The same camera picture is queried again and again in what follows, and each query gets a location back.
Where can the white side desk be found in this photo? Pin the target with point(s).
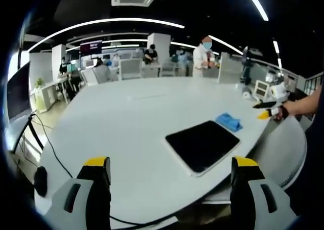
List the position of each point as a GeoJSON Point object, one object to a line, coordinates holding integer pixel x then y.
{"type": "Point", "coordinates": [48, 93]}

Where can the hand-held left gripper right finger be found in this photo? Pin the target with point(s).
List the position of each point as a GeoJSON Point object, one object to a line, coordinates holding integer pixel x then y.
{"type": "Point", "coordinates": [255, 197]}

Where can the black round puck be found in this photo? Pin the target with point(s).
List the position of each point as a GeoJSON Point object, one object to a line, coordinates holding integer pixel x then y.
{"type": "Point", "coordinates": [41, 181]}

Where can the black monitor stand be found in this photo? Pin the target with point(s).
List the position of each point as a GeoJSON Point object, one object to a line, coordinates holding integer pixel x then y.
{"type": "Point", "coordinates": [25, 134]}

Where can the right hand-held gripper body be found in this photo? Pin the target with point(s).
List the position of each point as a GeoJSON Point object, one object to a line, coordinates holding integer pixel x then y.
{"type": "Point", "coordinates": [279, 92]}

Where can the black tripod stand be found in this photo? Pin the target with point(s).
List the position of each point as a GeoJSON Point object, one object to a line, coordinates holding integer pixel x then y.
{"type": "Point", "coordinates": [246, 65]}

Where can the white storage cabinet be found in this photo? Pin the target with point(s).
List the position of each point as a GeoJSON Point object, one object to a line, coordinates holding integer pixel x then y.
{"type": "Point", "coordinates": [261, 88]}

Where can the wall display screen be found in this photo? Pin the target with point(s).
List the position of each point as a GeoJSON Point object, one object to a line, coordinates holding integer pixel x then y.
{"type": "Point", "coordinates": [91, 47]}

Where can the person's right hand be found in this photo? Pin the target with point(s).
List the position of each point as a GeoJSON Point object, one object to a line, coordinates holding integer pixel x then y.
{"type": "Point", "coordinates": [281, 113]}

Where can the dark monitor screen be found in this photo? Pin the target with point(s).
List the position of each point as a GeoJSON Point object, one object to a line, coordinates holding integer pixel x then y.
{"type": "Point", "coordinates": [17, 93]}

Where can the blue cleaning cloth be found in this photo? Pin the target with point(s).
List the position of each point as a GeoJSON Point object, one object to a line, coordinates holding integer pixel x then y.
{"type": "Point", "coordinates": [228, 121]}

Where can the grey partition panel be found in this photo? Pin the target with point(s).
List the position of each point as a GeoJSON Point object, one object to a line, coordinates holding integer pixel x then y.
{"type": "Point", "coordinates": [229, 68]}

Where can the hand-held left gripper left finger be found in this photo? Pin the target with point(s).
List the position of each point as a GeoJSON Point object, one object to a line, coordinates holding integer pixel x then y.
{"type": "Point", "coordinates": [86, 197]}

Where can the green potted plant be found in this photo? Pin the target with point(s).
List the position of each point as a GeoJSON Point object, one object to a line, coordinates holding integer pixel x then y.
{"type": "Point", "coordinates": [39, 83]}

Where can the black tablet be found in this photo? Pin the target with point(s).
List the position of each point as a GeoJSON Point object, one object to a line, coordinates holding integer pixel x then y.
{"type": "Point", "coordinates": [202, 149]}

